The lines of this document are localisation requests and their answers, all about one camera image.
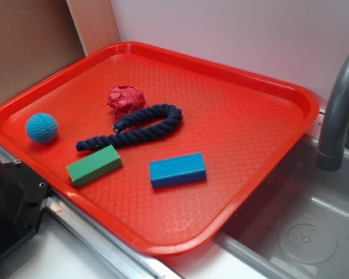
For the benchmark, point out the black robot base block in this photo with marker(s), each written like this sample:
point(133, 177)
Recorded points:
point(23, 195)

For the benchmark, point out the red plastic tray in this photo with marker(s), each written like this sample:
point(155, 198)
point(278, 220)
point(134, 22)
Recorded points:
point(242, 123)

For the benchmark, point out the blue wooden block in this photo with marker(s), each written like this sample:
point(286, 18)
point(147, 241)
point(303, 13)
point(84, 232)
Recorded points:
point(175, 171)

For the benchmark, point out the crumpled red paper ball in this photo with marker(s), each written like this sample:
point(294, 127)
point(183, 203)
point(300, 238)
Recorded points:
point(124, 100)

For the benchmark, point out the green wooden block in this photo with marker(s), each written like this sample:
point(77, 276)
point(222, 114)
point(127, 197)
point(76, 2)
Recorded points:
point(94, 166)

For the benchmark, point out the blue dimpled ball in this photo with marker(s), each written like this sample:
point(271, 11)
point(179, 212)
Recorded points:
point(42, 128)

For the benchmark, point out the grey toy sink basin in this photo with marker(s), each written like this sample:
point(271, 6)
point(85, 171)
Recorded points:
point(296, 223)

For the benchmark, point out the brown cardboard panel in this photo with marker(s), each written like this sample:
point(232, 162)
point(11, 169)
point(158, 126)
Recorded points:
point(37, 39)

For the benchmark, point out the grey toy faucet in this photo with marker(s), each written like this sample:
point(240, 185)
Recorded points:
point(334, 134)

